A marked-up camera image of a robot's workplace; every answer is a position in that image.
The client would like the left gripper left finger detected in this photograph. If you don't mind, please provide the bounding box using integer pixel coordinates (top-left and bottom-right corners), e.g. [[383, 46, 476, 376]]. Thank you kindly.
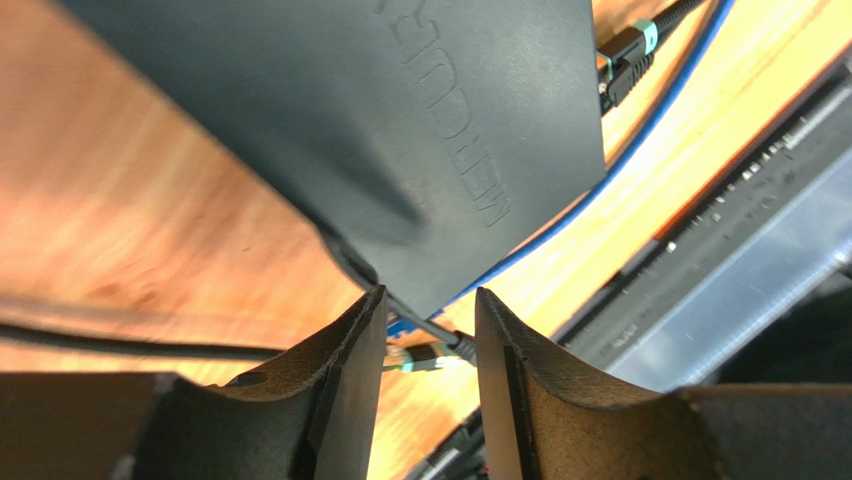
[[1, 286, 387, 479]]

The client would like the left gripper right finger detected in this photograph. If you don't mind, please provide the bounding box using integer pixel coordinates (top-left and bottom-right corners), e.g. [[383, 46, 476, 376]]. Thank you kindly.
[[475, 288, 851, 479]]

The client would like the blue ethernet cable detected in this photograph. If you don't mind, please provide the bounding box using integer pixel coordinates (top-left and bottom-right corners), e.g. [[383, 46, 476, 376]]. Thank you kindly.
[[385, 0, 737, 338]]

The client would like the black network switch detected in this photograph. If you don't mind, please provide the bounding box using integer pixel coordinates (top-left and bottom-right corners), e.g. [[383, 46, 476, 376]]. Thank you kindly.
[[67, 1, 605, 317]]

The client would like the black power cord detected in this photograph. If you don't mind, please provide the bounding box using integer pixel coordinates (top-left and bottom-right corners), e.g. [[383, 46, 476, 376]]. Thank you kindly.
[[0, 226, 478, 366]]

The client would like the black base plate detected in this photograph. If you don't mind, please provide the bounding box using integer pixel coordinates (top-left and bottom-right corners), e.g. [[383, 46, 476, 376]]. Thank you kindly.
[[555, 65, 851, 371]]

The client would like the aluminium frame rail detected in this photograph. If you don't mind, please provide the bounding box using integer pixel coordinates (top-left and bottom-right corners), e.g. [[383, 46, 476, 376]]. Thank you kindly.
[[605, 151, 851, 392]]

